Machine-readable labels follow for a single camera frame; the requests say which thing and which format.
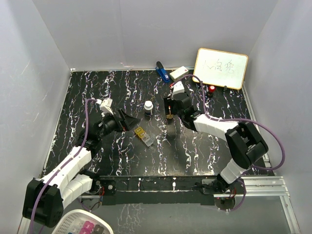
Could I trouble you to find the blue black stapler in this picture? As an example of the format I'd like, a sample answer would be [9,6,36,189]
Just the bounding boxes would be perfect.
[156,61,170,83]

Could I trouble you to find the white plastic basket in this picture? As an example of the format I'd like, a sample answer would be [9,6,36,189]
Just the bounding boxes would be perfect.
[52,209,114,234]

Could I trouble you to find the white green small box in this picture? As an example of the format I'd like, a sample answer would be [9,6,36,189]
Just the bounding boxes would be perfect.
[169,66,189,82]

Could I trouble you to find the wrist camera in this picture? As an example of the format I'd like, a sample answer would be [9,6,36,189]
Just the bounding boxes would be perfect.
[170,81,185,96]
[96,97,113,114]

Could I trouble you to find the yellow clear weekly pill organizer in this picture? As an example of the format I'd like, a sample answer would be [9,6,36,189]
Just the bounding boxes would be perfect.
[135,127,156,147]

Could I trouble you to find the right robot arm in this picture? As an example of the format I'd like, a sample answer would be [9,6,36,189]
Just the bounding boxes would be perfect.
[164,92,269,194]

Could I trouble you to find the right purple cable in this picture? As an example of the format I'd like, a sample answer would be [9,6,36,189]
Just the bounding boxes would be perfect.
[181,74,285,170]

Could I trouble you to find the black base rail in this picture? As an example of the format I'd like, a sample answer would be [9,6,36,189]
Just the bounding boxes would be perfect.
[97,175,247,207]

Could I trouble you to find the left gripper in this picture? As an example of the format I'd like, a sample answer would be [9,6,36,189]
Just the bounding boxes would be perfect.
[97,109,140,139]

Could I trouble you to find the white cap pill bottle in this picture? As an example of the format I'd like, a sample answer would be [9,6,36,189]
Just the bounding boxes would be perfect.
[144,100,154,116]

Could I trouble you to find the red emergency stop button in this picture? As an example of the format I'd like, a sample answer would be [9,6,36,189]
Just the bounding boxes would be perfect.
[207,85,216,98]

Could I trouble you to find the clear jar of yellow capsules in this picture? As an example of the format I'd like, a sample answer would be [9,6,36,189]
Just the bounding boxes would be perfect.
[166,114,174,119]

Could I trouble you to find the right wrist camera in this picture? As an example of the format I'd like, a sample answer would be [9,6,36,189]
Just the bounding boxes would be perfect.
[170,81,185,96]

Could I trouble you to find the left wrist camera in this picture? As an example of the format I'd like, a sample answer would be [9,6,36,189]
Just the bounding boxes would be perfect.
[96,97,113,114]

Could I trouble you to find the small whiteboard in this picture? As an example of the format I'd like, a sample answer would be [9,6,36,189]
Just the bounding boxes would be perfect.
[193,48,249,90]

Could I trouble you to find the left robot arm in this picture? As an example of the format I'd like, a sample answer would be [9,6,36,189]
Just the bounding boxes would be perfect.
[22,109,140,228]

